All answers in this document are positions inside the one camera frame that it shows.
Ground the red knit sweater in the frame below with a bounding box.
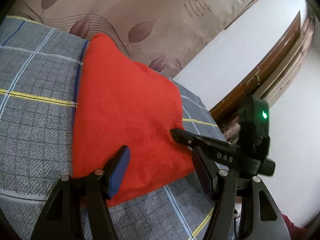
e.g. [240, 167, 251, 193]
[72, 34, 194, 206]

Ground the brown wooden door frame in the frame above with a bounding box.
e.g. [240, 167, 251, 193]
[209, 12, 316, 142]

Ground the beige leaf print curtain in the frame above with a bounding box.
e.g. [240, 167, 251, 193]
[9, 0, 256, 77]

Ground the grey plaid bed sheet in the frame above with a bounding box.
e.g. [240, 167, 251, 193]
[1, 16, 214, 239]

